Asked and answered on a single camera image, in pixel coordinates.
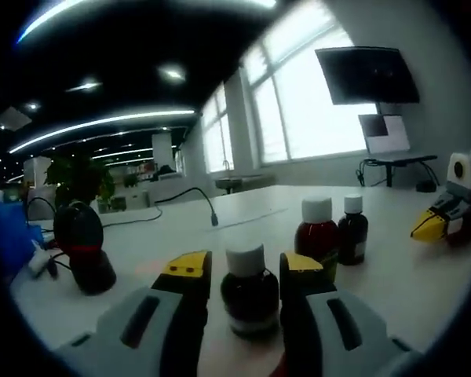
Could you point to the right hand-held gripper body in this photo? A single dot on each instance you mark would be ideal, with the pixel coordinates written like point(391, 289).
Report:
point(461, 169)

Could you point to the black power adapter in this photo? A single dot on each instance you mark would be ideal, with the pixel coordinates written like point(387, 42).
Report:
point(426, 186)

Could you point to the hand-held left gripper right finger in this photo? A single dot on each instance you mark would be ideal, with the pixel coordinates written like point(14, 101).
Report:
point(314, 326)

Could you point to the white table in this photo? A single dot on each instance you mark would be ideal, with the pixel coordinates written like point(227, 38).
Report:
point(377, 275)

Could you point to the small dark medicine bottle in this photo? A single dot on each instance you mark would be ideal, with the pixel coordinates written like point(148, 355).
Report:
point(352, 235)
point(249, 298)

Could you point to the long curved ceiling light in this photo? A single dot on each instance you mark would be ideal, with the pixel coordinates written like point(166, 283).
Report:
point(141, 15)

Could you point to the black barcode scanner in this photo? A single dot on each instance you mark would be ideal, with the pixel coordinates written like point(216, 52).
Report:
point(82, 235)

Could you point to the small white device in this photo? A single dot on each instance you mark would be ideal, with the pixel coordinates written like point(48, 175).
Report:
point(39, 257)

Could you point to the tall red medicine bottle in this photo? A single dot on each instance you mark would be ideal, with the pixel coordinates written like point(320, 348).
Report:
point(316, 239)

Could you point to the ceiling air vent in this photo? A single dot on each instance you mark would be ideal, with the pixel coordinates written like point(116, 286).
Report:
point(13, 117)

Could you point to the black monitor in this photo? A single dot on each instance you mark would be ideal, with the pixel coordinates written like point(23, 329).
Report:
point(369, 74)

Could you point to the ceiling light strip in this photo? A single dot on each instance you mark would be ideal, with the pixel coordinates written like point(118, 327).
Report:
point(102, 121)

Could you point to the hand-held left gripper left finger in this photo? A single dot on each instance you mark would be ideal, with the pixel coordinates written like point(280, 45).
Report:
point(149, 326)

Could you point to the open laptop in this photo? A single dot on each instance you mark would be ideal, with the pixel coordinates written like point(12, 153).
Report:
point(392, 133)

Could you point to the black laptop stand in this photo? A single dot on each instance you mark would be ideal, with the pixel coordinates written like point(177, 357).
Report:
point(400, 158)

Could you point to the steel sink with faucet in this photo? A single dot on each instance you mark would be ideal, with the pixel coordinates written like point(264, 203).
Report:
point(243, 181)

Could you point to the person's right hand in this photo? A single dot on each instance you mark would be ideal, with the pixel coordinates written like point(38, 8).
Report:
point(470, 228)

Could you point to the green potted plant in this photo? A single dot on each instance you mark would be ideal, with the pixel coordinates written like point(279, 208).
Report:
point(78, 176)

